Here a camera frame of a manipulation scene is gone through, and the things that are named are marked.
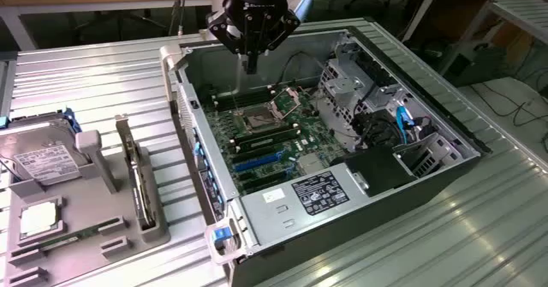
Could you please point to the blue case latch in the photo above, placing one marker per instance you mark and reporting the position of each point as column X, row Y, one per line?
column 220, row 235

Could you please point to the metal socket cover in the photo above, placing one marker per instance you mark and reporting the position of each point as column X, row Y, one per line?
column 287, row 102

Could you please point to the metal slat side table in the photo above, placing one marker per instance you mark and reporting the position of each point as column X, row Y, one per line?
column 520, row 9

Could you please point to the open black PC case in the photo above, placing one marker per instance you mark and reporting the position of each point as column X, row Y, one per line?
column 385, row 216

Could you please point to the grey power supply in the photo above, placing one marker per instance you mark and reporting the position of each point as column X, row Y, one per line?
column 273, row 216

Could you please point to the silver CPU chip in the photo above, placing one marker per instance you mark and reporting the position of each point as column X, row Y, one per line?
column 39, row 219

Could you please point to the silver disk bay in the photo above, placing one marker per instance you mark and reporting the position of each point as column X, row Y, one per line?
column 428, row 158

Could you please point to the grey parts rack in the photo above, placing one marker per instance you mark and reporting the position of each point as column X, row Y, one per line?
column 85, row 210

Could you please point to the black Nvidia graphics card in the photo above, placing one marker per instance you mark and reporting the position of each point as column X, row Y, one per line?
column 136, row 171

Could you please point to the silver drive cage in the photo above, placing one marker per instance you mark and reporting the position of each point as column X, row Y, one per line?
column 343, row 88

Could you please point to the black expansion slot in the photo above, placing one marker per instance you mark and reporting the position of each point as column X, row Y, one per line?
column 261, row 179

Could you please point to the blue expansion slot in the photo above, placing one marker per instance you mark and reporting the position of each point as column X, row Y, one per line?
column 256, row 161

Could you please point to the black RAM slot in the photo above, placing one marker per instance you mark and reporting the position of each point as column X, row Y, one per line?
column 245, row 103
column 244, row 95

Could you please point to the green motherboard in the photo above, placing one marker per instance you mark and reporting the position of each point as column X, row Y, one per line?
column 308, row 129

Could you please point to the green RAM stick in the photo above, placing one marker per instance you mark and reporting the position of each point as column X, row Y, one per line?
column 64, row 239

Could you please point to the black office chair base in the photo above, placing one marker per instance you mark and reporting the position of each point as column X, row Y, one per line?
column 120, row 14

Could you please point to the hard disk with blue caddy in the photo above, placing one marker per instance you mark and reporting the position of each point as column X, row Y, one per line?
column 39, row 152

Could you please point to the black RAM stick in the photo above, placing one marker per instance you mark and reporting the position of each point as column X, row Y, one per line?
column 265, row 139

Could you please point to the silver chipset heatsink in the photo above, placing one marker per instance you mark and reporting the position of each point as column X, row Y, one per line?
column 309, row 165

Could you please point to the CPU socket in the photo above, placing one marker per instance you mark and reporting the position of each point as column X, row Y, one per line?
column 256, row 120

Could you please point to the black plastic air shroud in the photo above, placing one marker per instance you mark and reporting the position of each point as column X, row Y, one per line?
column 376, row 171

